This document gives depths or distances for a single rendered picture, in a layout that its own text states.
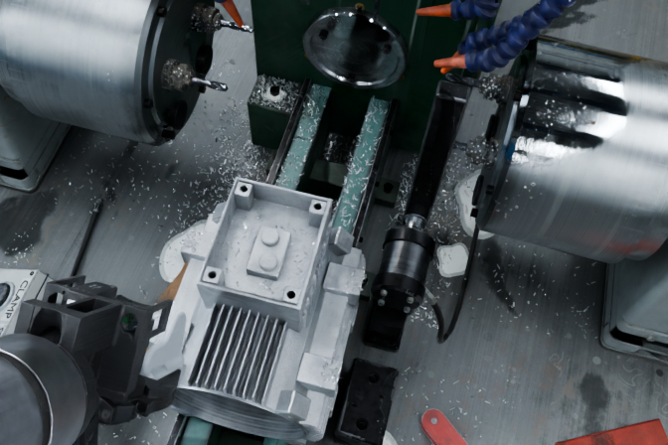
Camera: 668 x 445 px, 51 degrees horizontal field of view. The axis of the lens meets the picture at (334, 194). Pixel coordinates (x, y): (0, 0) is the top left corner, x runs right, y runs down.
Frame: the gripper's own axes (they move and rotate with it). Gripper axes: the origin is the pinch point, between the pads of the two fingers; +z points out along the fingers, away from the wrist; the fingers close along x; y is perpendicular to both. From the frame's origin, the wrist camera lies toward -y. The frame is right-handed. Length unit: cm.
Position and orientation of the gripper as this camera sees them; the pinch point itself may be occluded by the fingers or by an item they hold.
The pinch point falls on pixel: (146, 357)
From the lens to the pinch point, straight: 62.9
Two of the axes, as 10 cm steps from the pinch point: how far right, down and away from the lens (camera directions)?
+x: -9.6, -2.5, 1.0
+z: 1.0, 0.1, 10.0
